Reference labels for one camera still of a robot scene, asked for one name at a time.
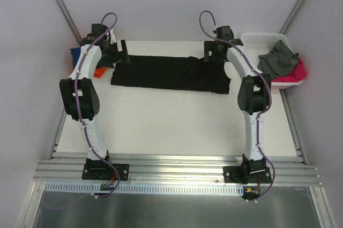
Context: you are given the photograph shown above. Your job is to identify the white slotted cable duct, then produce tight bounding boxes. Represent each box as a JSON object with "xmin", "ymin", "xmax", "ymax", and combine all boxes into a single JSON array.
[{"xmin": 44, "ymin": 182, "xmax": 243, "ymax": 196}]

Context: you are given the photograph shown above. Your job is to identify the left corner aluminium post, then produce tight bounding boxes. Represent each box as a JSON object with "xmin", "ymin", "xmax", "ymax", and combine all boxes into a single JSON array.
[{"xmin": 54, "ymin": 0, "xmax": 82, "ymax": 43}]

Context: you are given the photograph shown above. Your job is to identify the aluminium mounting rail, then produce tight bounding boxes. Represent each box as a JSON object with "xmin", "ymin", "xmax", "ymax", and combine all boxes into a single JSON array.
[{"xmin": 33, "ymin": 152, "xmax": 324, "ymax": 187}]

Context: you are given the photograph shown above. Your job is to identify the orange t shirt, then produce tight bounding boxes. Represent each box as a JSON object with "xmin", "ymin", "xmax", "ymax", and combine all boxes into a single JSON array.
[{"xmin": 70, "ymin": 62, "xmax": 108, "ymax": 79}]

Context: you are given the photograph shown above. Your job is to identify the black t shirt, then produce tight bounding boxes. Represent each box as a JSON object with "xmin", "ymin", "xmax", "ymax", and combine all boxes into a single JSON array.
[{"xmin": 110, "ymin": 55, "xmax": 231, "ymax": 95}]

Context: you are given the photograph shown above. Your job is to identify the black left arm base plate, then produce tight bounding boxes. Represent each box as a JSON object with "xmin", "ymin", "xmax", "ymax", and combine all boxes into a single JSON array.
[{"xmin": 81, "ymin": 162, "xmax": 130, "ymax": 181}]

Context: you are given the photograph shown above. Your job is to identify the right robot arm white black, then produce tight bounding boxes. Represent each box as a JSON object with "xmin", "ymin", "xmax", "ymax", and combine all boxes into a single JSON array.
[{"xmin": 204, "ymin": 26, "xmax": 272, "ymax": 185}]

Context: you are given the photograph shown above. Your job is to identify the pink t shirt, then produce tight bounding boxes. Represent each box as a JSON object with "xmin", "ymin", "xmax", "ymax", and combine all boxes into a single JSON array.
[{"xmin": 272, "ymin": 58, "xmax": 308, "ymax": 83}]

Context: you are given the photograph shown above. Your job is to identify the right corner aluminium post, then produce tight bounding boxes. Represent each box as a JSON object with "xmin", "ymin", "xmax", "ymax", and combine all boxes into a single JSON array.
[{"xmin": 279, "ymin": 0, "xmax": 306, "ymax": 34}]

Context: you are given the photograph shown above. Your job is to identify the grey green t shirt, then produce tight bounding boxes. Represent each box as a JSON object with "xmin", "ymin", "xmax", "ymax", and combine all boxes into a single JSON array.
[{"xmin": 258, "ymin": 40, "xmax": 299, "ymax": 79}]

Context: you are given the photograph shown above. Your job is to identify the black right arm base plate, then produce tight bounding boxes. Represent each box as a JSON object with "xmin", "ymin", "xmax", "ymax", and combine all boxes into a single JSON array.
[{"xmin": 223, "ymin": 166, "xmax": 272, "ymax": 185}]

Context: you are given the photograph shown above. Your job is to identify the white plastic laundry basket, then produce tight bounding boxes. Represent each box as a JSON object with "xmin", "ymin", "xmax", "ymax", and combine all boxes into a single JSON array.
[{"xmin": 241, "ymin": 32, "xmax": 307, "ymax": 89}]

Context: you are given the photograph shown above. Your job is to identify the corner aluminium post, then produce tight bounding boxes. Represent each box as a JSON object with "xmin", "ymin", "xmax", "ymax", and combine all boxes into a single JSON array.
[
  {"xmin": 279, "ymin": 0, "xmax": 306, "ymax": 34},
  {"xmin": 54, "ymin": 0, "xmax": 82, "ymax": 43}
]

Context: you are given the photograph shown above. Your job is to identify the blue t shirt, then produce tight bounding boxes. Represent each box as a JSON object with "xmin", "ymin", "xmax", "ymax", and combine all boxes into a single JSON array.
[{"xmin": 69, "ymin": 47, "xmax": 108, "ymax": 69}]

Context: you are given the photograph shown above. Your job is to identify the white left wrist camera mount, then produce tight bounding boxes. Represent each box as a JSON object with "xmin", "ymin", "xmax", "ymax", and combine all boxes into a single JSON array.
[{"xmin": 106, "ymin": 29, "xmax": 117, "ymax": 45}]

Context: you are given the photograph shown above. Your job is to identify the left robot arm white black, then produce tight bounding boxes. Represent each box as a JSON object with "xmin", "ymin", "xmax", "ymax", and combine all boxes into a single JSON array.
[{"xmin": 59, "ymin": 23, "xmax": 131, "ymax": 180}]

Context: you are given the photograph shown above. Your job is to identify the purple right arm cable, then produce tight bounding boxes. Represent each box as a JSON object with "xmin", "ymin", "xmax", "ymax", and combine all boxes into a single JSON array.
[{"xmin": 198, "ymin": 10, "xmax": 277, "ymax": 203}]

